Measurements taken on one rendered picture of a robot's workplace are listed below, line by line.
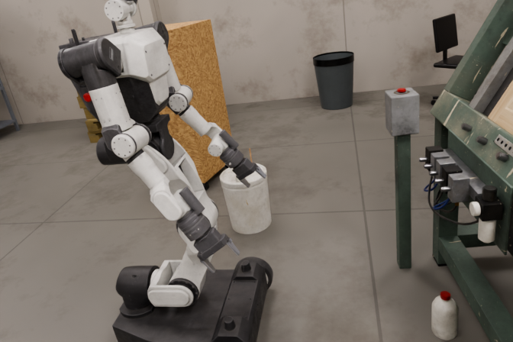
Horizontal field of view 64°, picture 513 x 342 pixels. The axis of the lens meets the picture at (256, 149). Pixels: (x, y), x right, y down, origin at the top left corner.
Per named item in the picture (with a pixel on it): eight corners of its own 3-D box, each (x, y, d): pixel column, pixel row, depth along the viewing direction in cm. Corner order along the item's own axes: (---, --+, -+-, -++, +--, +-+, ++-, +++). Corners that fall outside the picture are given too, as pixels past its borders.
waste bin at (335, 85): (357, 98, 497) (355, 50, 476) (356, 110, 457) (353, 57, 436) (320, 100, 511) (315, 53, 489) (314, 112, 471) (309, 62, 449)
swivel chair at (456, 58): (488, 95, 438) (495, 8, 405) (493, 112, 392) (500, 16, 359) (431, 96, 462) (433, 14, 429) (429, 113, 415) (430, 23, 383)
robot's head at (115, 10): (109, 29, 138) (101, 1, 135) (123, 25, 147) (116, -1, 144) (127, 26, 137) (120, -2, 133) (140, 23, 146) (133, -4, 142)
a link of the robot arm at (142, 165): (143, 193, 133) (102, 147, 130) (156, 180, 142) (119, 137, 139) (166, 176, 129) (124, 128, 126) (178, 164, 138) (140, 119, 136)
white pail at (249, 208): (235, 210, 293) (224, 149, 276) (276, 208, 287) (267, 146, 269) (224, 236, 265) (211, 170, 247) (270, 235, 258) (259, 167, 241)
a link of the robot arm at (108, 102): (105, 162, 130) (79, 94, 123) (125, 149, 142) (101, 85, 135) (137, 156, 127) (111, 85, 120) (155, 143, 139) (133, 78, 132)
